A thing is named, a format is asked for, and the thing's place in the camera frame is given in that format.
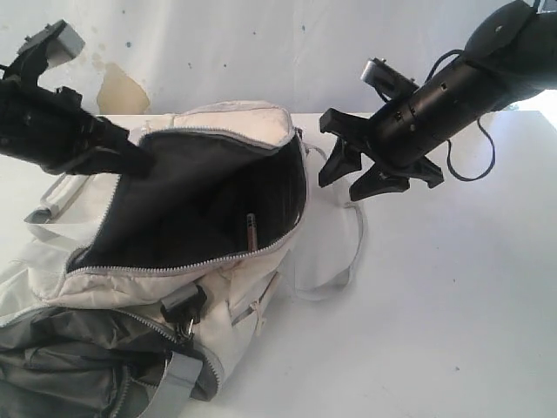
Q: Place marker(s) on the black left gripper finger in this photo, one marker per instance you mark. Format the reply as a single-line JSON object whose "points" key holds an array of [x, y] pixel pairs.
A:
{"points": [[115, 137], [102, 160]]}

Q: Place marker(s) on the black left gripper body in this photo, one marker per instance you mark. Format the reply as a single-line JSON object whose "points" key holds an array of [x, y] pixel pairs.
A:
{"points": [[45, 128]]}

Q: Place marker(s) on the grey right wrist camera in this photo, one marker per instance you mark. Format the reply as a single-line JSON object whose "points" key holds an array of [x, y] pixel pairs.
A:
{"points": [[385, 79]]}

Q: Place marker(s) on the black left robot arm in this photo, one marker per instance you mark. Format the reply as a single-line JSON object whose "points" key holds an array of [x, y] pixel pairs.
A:
{"points": [[50, 129]]}

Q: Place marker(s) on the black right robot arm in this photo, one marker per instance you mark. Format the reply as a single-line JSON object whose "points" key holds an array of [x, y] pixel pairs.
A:
{"points": [[510, 57]]}

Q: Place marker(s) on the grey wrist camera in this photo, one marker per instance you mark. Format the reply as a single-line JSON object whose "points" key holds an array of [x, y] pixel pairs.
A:
{"points": [[385, 79], [55, 44]]}

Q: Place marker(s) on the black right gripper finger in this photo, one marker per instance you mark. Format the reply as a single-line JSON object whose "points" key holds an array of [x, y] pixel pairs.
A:
{"points": [[375, 182], [344, 159]]}

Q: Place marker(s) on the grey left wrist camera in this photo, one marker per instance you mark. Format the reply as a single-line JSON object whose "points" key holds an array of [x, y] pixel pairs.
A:
{"points": [[55, 44]]}

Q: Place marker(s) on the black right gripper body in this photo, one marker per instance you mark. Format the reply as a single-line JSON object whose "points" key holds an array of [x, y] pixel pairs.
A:
{"points": [[398, 137]]}

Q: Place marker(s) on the white and grey backpack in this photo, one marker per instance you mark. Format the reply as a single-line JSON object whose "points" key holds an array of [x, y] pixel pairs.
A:
{"points": [[134, 296]]}

